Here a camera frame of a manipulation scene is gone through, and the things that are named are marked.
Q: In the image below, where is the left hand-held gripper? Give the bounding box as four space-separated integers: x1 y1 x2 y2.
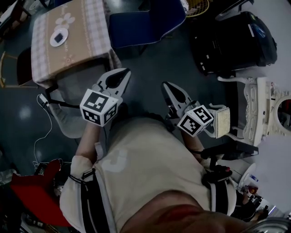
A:
79 67 132 128

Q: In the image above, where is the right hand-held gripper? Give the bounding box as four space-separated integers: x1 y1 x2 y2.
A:
161 81 215 138

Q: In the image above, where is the blue chair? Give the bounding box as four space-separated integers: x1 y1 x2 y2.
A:
108 0 187 50

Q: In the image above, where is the grey armchair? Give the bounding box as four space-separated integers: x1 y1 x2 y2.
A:
44 61 119 139

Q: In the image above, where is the person's left forearm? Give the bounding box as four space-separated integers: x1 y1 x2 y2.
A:
75 122 103 165

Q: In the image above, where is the person's right forearm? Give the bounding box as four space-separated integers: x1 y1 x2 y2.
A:
181 132 206 162

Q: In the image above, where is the table with checked tablecloth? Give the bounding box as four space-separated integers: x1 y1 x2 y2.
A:
30 0 122 90

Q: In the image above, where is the dark seat wooden chair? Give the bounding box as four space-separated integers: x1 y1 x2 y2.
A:
0 46 39 90

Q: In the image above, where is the white ornate stool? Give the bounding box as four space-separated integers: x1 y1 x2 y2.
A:
206 103 231 139

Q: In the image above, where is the person's torso in white shirt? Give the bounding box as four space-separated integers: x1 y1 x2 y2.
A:
59 117 237 233

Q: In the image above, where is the white power strip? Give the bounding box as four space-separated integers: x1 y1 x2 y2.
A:
38 93 50 108

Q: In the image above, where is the black flat device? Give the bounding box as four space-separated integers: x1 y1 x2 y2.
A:
201 140 260 162

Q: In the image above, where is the white round plate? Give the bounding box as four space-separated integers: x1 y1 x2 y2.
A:
50 28 69 48

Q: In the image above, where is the white ornate dressing table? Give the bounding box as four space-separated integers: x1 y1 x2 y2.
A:
217 76 291 147

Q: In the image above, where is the red armchair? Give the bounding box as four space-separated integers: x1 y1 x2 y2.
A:
10 159 71 228

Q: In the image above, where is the white cable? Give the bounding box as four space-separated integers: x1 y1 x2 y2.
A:
32 106 54 165

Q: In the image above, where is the black mount with red button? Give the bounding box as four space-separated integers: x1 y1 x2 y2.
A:
201 165 233 183

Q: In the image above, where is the black shoulder strap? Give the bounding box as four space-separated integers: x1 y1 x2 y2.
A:
208 182 230 215
80 169 108 233

